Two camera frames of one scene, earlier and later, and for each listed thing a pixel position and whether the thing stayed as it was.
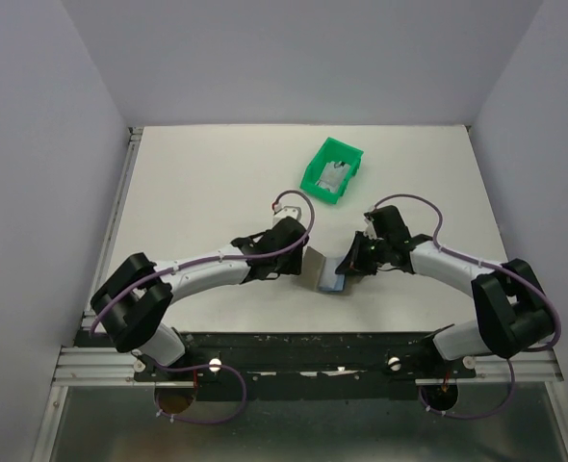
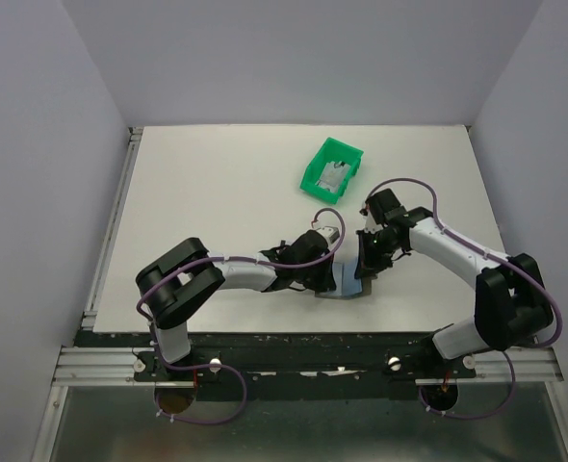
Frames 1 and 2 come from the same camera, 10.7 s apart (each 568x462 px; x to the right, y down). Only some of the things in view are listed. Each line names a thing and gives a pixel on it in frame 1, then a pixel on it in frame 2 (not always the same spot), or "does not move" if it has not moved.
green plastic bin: (331, 150) does not move
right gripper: (353, 262) does not move
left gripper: (295, 265) -> (326, 282)
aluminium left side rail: (133, 145) does not move
